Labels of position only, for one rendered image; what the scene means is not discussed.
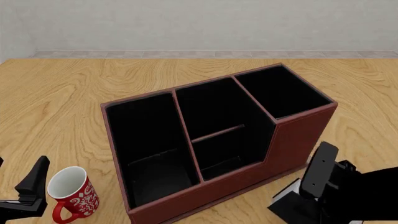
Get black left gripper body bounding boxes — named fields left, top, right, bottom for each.
left=0, top=196, right=49, bottom=220

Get red-brown desk caddy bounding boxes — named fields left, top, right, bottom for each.
left=99, top=62, right=339, bottom=224

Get red mug white pattern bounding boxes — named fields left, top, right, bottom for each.
left=47, top=166, right=101, bottom=224

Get black book white pages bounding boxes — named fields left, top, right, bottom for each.
left=267, top=177, right=322, bottom=224

